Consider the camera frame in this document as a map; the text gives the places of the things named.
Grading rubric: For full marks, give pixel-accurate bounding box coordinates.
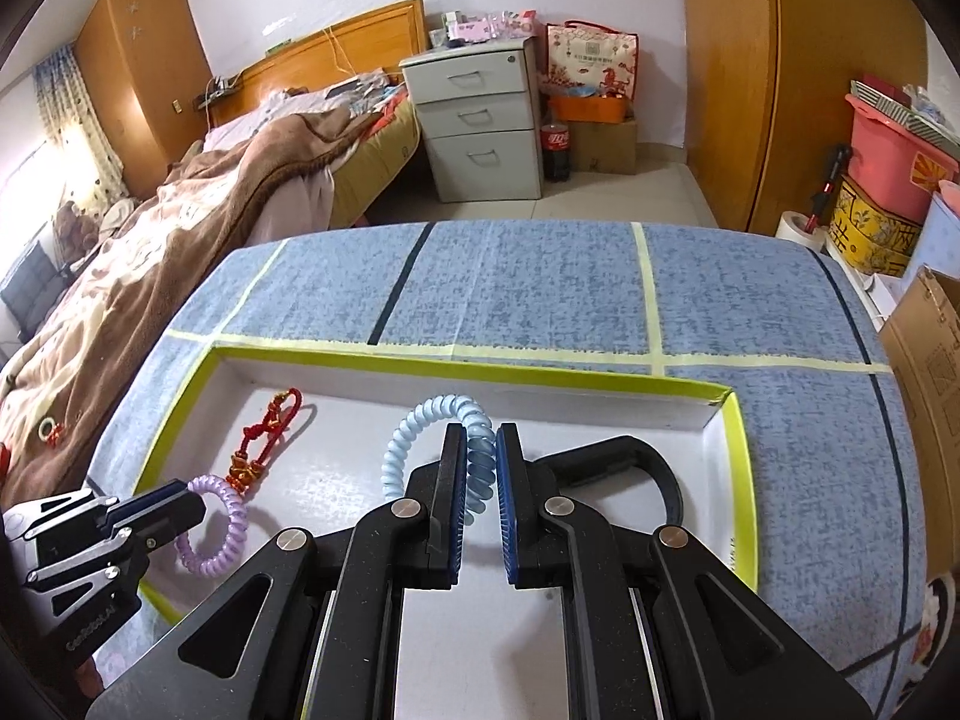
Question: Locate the purple spiral hair tie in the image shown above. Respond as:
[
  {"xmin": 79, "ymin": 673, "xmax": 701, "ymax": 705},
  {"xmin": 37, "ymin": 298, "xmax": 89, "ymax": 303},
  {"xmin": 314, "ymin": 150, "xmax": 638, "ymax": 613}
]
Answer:
[{"xmin": 174, "ymin": 473, "xmax": 251, "ymax": 581}]

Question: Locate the black fitness band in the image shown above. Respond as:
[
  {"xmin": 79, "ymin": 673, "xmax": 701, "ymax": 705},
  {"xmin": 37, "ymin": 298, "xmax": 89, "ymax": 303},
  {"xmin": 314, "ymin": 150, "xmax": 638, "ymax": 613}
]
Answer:
[{"xmin": 529, "ymin": 436, "xmax": 685, "ymax": 527}]

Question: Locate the blue spiral hair tie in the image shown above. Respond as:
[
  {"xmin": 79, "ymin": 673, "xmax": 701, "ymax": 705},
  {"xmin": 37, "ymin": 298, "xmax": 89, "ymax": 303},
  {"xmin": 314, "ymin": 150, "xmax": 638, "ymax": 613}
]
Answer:
[{"xmin": 379, "ymin": 393, "xmax": 498, "ymax": 529}]

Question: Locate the red knot charm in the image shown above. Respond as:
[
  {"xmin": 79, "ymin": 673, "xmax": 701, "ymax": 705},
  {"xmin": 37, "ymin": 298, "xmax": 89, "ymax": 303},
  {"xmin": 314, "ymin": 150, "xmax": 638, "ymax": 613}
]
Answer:
[{"xmin": 226, "ymin": 387, "xmax": 302, "ymax": 497}]

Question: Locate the person's left hand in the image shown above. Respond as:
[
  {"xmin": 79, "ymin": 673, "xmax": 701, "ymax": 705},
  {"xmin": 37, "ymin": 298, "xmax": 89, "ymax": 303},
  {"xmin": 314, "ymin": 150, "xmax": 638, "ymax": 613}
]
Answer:
[{"xmin": 73, "ymin": 658, "xmax": 104, "ymax": 699}]

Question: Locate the green cardboard tray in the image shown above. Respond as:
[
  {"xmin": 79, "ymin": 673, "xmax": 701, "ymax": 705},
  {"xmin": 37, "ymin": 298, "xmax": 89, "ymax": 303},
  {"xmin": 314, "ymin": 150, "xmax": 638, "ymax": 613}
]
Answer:
[{"xmin": 117, "ymin": 380, "xmax": 757, "ymax": 718}]

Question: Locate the brown blanket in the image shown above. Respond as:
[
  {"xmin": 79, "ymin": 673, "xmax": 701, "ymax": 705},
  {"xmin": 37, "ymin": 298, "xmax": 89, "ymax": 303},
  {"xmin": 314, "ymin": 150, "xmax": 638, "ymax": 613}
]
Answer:
[{"xmin": 2, "ymin": 106, "xmax": 376, "ymax": 507}]

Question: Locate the blue patterned tablecloth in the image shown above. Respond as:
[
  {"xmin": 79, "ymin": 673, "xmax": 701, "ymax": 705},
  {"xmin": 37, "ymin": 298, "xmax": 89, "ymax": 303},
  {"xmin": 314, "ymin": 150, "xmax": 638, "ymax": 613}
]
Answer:
[{"xmin": 89, "ymin": 221, "xmax": 926, "ymax": 718}]

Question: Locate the patterned curtain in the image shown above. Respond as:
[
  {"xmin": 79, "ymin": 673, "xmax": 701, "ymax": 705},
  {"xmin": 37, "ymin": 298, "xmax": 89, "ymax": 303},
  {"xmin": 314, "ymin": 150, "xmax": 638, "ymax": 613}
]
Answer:
[{"xmin": 32, "ymin": 44, "xmax": 128, "ymax": 218}]

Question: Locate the white trash bin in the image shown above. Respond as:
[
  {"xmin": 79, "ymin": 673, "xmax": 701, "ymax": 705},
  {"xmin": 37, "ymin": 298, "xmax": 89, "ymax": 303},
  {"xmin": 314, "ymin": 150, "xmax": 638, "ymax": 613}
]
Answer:
[{"xmin": 908, "ymin": 574, "xmax": 955, "ymax": 688}]

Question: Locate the cola bottle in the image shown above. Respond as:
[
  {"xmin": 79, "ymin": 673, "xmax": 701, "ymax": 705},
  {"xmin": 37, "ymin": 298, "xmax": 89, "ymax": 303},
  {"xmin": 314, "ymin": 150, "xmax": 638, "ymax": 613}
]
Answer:
[{"xmin": 540, "ymin": 122, "xmax": 571, "ymax": 182}]

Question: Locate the brown cardboard box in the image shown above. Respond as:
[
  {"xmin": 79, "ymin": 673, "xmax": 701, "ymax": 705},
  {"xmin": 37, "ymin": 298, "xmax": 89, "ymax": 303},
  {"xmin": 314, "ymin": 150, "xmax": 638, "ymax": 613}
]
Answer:
[{"xmin": 568, "ymin": 119, "xmax": 638, "ymax": 176}]

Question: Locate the open cardboard box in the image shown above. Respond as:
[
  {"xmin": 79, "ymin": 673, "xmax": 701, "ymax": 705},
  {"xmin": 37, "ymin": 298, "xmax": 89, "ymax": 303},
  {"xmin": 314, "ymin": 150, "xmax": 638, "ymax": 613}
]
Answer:
[{"xmin": 880, "ymin": 266, "xmax": 960, "ymax": 577}]

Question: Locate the orange box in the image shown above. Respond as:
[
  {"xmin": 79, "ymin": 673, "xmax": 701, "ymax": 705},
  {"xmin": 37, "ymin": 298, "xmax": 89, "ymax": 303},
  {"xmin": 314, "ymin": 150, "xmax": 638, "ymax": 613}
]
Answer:
[{"xmin": 548, "ymin": 96, "xmax": 630, "ymax": 125}]

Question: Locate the yellow patterned box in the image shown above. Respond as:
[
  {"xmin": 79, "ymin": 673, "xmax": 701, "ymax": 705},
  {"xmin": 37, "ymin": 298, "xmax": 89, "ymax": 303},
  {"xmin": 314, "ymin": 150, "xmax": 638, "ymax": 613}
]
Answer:
[{"xmin": 828, "ymin": 176, "xmax": 921, "ymax": 277}]

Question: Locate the grey drawer cabinet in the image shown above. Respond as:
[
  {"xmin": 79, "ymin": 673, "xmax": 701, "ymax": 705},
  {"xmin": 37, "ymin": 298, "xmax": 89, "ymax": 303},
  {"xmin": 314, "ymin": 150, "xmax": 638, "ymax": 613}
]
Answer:
[{"xmin": 400, "ymin": 37, "xmax": 544, "ymax": 203}]

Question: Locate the wooden corner wardrobe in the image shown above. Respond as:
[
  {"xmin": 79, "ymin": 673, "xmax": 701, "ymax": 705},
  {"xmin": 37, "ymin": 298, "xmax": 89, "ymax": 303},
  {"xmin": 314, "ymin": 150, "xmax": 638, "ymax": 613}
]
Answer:
[{"xmin": 73, "ymin": 0, "xmax": 212, "ymax": 200}]

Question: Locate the red patterned gift bag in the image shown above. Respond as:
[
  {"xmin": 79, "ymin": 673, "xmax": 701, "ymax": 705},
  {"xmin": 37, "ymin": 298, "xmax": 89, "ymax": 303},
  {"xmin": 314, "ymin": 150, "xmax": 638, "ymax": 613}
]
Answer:
[{"xmin": 545, "ymin": 20, "xmax": 641, "ymax": 99}]

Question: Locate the wooden bed headboard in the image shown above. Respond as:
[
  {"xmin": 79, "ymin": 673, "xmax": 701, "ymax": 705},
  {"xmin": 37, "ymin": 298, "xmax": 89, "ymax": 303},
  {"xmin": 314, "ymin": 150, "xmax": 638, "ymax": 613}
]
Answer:
[{"xmin": 210, "ymin": 0, "xmax": 428, "ymax": 125}]

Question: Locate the pink plastic bin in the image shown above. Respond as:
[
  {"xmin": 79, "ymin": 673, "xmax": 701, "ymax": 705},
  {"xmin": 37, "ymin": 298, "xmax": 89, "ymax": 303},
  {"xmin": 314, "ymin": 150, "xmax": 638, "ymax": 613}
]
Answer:
[{"xmin": 844, "ymin": 94, "xmax": 958, "ymax": 224}]

